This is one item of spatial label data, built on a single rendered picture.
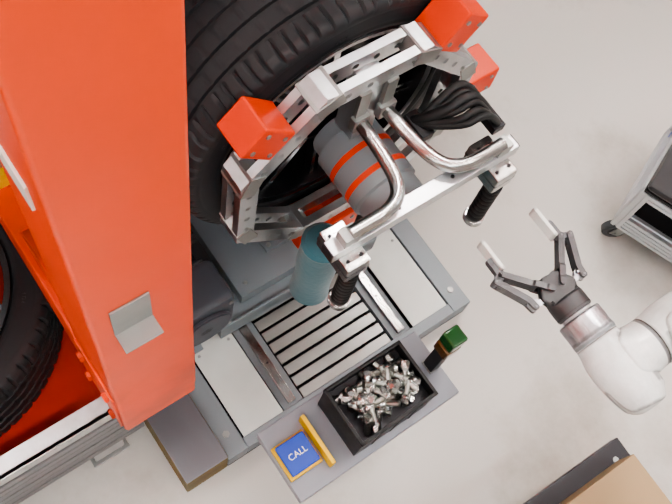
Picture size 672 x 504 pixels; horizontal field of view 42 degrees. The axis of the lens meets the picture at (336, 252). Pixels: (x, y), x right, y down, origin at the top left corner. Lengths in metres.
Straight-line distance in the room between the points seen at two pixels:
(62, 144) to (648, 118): 2.51
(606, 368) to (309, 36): 0.79
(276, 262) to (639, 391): 1.01
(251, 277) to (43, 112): 1.53
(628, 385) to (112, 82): 1.15
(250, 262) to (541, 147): 1.09
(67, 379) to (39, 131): 1.40
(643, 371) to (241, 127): 0.83
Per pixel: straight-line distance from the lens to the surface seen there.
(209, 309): 2.01
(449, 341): 1.78
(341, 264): 1.48
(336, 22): 1.45
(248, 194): 1.53
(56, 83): 0.72
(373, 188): 1.60
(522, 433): 2.49
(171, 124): 0.86
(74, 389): 2.11
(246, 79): 1.44
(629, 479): 2.15
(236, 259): 2.25
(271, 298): 2.27
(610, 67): 3.16
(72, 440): 1.99
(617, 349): 1.65
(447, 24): 1.55
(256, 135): 1.38
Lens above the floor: 2.29
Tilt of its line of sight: 65 degrees down
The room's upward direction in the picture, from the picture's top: 19 degrees clockwise
